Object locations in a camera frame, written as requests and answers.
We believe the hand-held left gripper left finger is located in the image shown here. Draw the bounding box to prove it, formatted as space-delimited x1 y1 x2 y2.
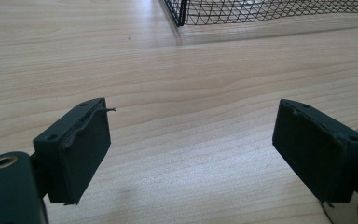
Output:
32 97 117 206

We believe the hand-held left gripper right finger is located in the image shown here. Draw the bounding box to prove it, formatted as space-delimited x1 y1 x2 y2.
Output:
271 98 358 204

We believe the black wire mesh basket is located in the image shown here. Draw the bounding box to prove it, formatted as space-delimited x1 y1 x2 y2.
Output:
162 0 358 28

